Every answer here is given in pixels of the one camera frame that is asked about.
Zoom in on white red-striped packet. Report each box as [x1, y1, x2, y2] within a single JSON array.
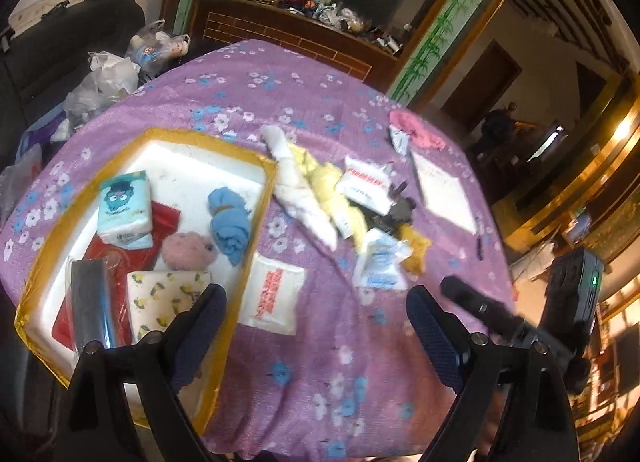
[[336, 156, 393, 216]]

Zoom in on white red-text wipe pack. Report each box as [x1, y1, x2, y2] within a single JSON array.
[[239, 253, 306, 336]]

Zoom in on plastic bags pile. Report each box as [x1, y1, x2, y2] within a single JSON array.
[[51, 20, 191, 142]]

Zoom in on white blue-print packet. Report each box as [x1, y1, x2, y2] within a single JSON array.
[[352, 228, 413, 292]]

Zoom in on pink cloth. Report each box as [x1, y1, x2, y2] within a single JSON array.
[[390, 110, 446, 151]]

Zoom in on black electric motor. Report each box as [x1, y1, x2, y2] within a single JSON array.
[[361, 180, 416, 235]]

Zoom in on black blue rolled pack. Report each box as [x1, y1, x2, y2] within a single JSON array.
[[67, 259, 117, 354]]

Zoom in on blue towel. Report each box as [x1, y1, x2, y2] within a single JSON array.
[[207, 187, 250, 267]]

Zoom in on yellow snack bag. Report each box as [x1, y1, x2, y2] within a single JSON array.
[[398, 223, 432, 277]]

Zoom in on yellow-rimmed white foam box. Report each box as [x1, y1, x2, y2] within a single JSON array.
[[13, 127, 279, 435]]

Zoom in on blue cartoon tissue pack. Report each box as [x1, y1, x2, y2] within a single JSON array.
[[96, 170, 153, 251]]

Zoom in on red bag in box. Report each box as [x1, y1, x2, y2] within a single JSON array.
[[84, 201, 180, 345]]

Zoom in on white paper sheets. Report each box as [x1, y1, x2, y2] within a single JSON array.
[[411, 151, 477, 234]]

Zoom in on pink plush toy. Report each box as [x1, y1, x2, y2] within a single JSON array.
[[160, 232, 217, 271]]

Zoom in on white and yellow plush towel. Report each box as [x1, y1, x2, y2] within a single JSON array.
[[262, 125, 368, 254]]

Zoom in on small crumpled white packet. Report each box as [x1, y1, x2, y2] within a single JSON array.
[[388, 125, 410, 157]]

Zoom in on purple floral tablecloth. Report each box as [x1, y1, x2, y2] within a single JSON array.
[[0, 38, 516, 460]]

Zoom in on black leather sofa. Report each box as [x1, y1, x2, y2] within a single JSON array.
[[1, 0, 145, 166]]

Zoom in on lemon-print tissue pack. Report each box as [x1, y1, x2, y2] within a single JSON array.
[[126, 271, 212, 343]]

